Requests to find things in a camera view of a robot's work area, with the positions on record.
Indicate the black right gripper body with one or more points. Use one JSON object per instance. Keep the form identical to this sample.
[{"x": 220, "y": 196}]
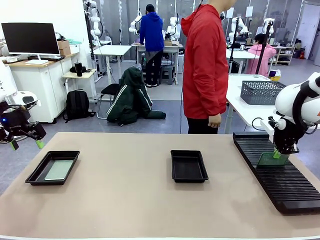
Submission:
[{"x": 286, "y": 140}]

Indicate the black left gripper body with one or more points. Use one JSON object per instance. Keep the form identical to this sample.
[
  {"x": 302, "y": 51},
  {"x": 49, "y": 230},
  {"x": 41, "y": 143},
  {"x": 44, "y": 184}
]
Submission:
[{"x": 13, "y": 121}]

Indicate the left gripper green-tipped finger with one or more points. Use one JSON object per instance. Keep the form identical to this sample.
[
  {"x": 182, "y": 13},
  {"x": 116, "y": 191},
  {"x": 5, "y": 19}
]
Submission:
[
  {"x": 14, "y": 145},
  {"x": 36, "y": 131}
]

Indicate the green glass plate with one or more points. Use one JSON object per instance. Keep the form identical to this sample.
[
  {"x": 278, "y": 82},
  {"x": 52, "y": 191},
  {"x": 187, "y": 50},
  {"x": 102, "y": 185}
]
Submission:
[
  {"x": 267, "y": 161},
  {"x": 58, "y": 170}
]

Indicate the black ESD tray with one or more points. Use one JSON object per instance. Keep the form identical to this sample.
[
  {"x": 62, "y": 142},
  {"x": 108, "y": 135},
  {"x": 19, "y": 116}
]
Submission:
[
  {"x": 188, "y": 167},
  {"x": 37, "y": 175}
]

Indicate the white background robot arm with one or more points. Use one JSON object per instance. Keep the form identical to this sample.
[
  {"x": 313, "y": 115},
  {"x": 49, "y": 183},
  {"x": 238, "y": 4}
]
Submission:
[
  {"x": 268, "y": 25},
  {"x": 95, "y": 20},
  {"x": 173, "y": 27},
  {"x": 135, "y": 23},
  {"x": 236, "y": 26}
]

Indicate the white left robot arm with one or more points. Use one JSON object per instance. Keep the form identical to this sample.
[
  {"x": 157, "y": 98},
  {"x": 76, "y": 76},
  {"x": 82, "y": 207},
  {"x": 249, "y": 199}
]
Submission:
[{"x": 7, "y": 82}]

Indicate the person's right hand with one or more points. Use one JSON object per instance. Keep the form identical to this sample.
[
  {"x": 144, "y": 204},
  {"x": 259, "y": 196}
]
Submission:
[{"x": 215, "y": 121}]

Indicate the black slotted PCB rack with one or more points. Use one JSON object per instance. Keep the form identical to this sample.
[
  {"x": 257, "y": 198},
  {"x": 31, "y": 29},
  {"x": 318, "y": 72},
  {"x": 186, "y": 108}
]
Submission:
[{"x": 275, "y": 180}]

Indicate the white cabinet wood top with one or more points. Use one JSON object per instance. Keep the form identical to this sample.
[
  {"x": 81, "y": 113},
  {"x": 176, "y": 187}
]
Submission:
[{"x": 47, "y": 87}]

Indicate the black backpack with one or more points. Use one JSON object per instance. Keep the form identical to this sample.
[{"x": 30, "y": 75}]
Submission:
[{"x": 77, "y": 105}]

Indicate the grey plastic mesh basket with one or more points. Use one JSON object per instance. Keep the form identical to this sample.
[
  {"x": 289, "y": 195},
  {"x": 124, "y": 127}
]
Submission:
[{"x": 260, "y": 93}]

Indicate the yellow box with white bag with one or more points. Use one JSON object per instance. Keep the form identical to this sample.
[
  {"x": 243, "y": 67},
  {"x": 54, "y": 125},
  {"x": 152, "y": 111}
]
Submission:
[{"x": 275, "y": 75}]

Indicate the black keyboard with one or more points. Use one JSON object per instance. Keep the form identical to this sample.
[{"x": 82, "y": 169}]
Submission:
[{"x": 47, "y": 58}]

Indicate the small wood-top side table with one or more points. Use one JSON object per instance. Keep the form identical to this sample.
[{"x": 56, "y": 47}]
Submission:
[{"x": 82, "y": 75}]

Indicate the black tumbler with straw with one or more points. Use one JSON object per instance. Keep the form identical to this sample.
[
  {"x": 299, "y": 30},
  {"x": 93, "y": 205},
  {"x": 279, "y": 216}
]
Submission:
[{"x": 78, "y": 68}]

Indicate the black folding chair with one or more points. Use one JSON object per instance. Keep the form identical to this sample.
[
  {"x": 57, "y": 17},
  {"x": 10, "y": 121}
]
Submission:
[{"x": 110, "y": 89}]

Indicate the black computer monitor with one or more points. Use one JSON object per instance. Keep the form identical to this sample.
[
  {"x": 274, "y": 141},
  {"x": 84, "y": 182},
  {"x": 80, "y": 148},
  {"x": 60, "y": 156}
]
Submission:
[{"x": 30, "y": 37}]

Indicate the metal storage shelf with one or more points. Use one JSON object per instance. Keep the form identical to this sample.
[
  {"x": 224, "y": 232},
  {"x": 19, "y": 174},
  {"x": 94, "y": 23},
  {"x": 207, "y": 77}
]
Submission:
[{"x": 283, "y": 53}]

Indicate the brown cardboard box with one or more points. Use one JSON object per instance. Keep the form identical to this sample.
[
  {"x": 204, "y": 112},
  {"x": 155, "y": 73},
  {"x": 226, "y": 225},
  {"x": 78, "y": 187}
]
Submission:
[{"x": 63, "y": 47}]

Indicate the black tripod pole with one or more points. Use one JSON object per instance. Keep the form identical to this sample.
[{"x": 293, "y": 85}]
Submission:
[{"x": 263, "y": 52}]

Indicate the dark green jacket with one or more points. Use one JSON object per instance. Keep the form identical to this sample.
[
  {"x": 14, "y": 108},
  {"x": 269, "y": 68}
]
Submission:
[{"x": 130, "y": 100}]

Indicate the white height-adjustable desk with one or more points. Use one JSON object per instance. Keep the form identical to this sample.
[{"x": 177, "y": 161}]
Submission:
[{"x": 112, "y": 49}]

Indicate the person in red jacket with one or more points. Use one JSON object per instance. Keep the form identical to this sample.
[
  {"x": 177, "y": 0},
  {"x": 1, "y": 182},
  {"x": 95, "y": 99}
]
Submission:
[{"x": 203, "y": 62}]

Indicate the grey plastic stool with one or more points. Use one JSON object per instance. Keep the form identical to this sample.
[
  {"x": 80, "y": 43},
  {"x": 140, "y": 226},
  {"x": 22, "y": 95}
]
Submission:
[{"x": 166, "y": 73}]

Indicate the background workbench with robots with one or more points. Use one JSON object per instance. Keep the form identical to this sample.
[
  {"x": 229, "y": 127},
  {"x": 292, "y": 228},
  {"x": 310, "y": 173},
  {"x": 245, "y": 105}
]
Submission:
[{"x": 172, "y": 47}]

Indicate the person in blue hoodie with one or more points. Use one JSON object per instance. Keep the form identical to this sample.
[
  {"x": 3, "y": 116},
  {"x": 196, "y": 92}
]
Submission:
[{"x": 152, "y": 35}]

